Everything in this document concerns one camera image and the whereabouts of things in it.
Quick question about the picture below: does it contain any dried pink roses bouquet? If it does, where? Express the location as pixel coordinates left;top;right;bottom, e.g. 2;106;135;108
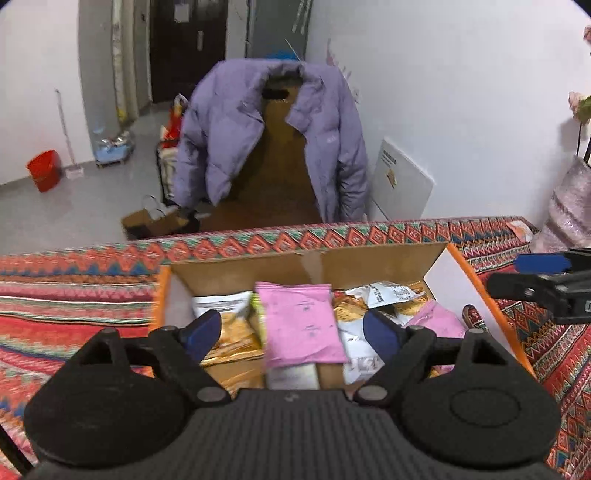
567;22;591;163

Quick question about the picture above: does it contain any white mop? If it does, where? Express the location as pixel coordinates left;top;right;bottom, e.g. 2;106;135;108
54;88;85;180

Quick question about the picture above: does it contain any brown paper bag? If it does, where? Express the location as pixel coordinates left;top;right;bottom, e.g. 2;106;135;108
120;195;201;241

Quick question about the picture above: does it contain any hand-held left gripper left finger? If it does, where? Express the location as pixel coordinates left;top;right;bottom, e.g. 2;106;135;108
69;309;232;408

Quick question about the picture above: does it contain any dark entrance door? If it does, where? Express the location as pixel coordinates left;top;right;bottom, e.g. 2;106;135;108
150;0;230;105

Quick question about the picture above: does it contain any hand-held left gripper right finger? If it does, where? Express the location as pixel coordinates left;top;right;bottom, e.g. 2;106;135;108
353;309;516;408

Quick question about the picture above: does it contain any pink snack packet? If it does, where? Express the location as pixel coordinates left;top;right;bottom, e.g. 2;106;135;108
254;282;348;370

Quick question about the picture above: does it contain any small pink orange card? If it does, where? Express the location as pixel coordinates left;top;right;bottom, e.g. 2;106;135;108
505;219;539;241

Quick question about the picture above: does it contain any pile of snack packets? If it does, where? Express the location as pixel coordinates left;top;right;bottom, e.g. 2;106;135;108
191;280;468;394

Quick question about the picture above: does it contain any white flat heater panel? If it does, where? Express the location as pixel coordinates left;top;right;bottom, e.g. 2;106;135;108
369;137;436;222

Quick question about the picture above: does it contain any red shopping bag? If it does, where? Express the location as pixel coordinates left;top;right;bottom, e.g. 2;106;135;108
159;93;189;149

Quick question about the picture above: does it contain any red plastic bucket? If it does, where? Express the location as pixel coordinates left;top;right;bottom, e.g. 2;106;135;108
26;150;62;193

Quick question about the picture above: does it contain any red cardboard box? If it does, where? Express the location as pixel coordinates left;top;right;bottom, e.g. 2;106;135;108
150;242;539;403

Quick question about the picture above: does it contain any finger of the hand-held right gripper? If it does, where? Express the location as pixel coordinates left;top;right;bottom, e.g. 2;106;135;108
488;272;560;304
513;251;574;274

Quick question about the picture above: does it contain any patterned red tablecloth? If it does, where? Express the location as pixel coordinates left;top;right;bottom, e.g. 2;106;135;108
0;215;591;480

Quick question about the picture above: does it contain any purple puffer jacket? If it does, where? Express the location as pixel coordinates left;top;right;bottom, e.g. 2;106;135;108
172;58;370;223

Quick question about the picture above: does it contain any blue low stool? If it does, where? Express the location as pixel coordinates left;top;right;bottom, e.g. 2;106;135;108
92;124;137;168

